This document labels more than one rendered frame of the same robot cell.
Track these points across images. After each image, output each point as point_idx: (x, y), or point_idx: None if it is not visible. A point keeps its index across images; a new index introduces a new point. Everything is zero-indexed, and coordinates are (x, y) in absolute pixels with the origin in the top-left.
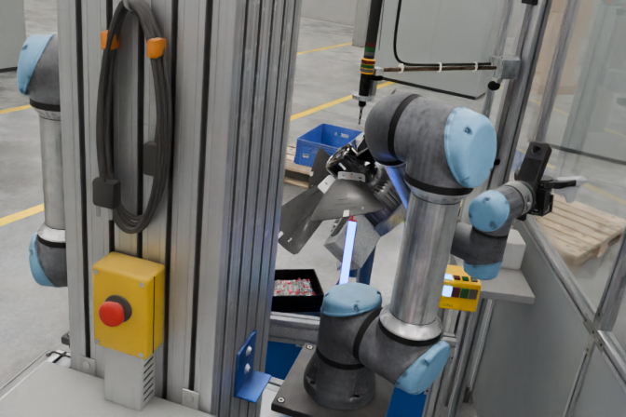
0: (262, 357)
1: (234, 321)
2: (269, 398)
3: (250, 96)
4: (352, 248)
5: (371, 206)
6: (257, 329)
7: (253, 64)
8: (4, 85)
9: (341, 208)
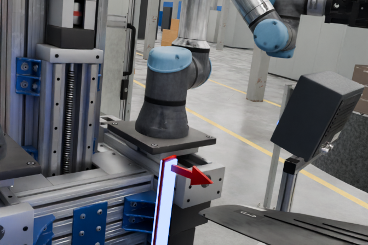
0: (6, 72)
1: None
2: (38, 182)
3: None
4: (155, 223)
5: (245, 221)
6: (2, 33)
7: None
8: None
9: (283, 213)
